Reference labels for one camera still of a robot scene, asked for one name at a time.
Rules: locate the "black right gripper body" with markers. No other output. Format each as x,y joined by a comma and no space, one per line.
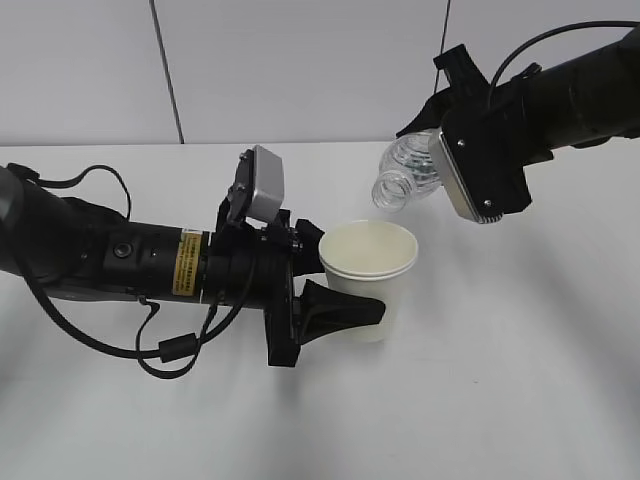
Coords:
469,88

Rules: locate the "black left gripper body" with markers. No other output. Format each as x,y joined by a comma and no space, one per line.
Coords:
253,268

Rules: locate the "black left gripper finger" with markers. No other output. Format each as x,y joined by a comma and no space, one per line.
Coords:
323,311
306,260

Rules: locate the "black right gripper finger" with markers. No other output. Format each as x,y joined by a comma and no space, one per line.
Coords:
431,114

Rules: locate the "clear plastic water bottle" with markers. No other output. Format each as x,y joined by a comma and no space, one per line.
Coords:
406,172

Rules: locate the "white paper cup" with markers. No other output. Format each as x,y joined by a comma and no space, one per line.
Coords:
370,258

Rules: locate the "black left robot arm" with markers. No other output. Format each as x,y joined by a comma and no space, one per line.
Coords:
67,248

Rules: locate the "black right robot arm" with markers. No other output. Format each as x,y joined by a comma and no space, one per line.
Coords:
582,102

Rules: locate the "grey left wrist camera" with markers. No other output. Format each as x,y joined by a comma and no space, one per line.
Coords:
258,190

